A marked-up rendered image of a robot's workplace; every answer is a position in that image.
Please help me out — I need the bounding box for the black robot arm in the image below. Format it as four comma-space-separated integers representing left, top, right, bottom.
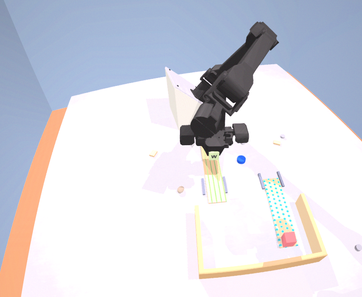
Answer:
190, 22, 279, 152

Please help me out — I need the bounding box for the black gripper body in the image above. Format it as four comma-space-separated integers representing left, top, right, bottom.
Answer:
180, 115, 249, 146

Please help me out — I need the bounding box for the pale green letter cube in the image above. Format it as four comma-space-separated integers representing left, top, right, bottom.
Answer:
209, 151, 219, 160

